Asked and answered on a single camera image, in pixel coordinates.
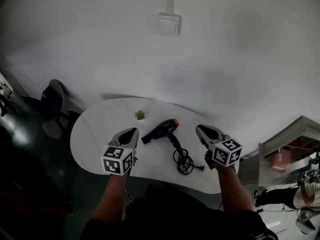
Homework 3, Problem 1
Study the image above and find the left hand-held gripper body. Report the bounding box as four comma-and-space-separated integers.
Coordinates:
100, 127, 140, 177

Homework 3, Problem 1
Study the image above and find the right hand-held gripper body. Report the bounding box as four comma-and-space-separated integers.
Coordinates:
195, 124, 244, 171

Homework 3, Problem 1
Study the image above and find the black orange hair dryer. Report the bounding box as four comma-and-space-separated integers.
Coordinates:
141, 118, 207, 176

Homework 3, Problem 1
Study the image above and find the person's right forearm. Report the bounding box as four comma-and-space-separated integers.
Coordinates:
214, 162, 255, 213

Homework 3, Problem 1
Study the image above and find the person's left forearm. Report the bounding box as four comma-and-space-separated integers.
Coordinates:
92, 173, 129, 226

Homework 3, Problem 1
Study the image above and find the white table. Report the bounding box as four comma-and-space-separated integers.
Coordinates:
69, 96, 241, 195

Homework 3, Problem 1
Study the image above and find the small potted green plant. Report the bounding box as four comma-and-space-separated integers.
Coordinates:
133, 109, 147, 123

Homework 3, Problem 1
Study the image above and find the pink box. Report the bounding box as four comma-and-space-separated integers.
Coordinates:
271, 151, 289, 170

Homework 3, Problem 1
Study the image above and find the wooden shelf unit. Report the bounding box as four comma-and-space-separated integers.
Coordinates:
257, 115, 320, 188

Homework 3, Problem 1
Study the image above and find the person's black clothing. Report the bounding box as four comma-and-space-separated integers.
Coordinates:
79, 183, 279, 240

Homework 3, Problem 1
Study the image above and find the grey chair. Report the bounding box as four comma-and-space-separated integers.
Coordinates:
40, 78, 84, 139

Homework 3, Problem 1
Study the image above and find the grey white floor object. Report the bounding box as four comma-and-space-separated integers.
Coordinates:
295, 208, 317, 235

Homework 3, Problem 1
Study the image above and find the white wall switch box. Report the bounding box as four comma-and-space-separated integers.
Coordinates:
156, 12, 182, 36

